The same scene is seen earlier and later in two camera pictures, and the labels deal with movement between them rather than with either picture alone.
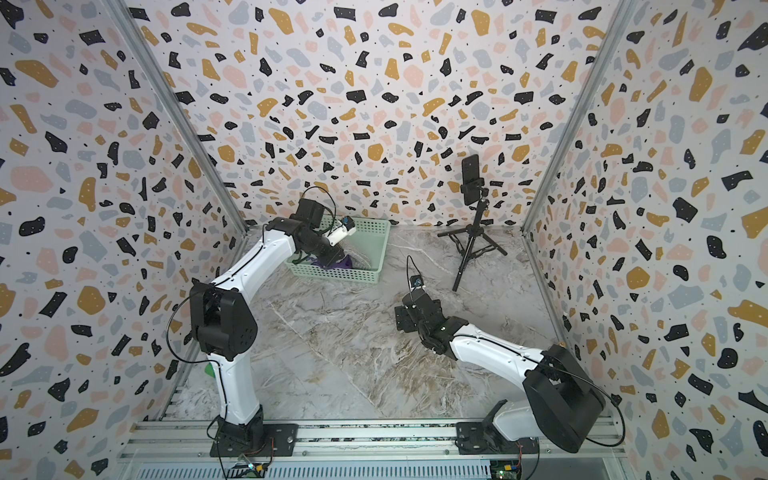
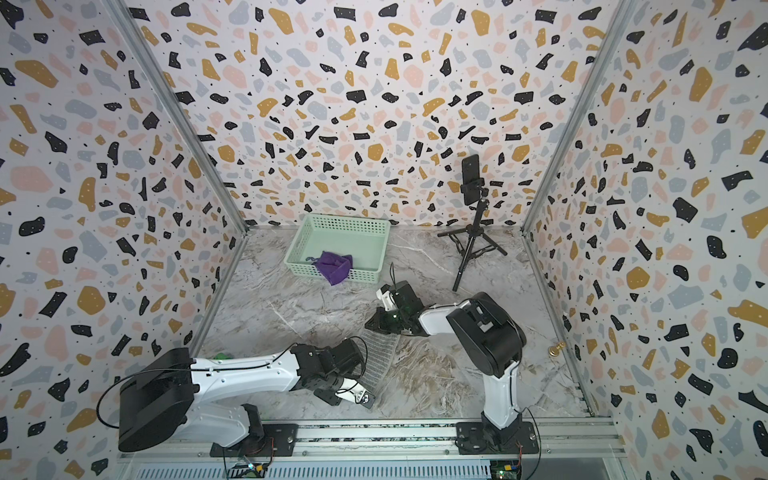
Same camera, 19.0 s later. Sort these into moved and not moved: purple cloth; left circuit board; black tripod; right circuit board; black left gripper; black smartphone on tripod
Moved: black left gripper; purple cloth
Not moved: black smartphone on tripod; right circuit board; left circuit board; black tripod
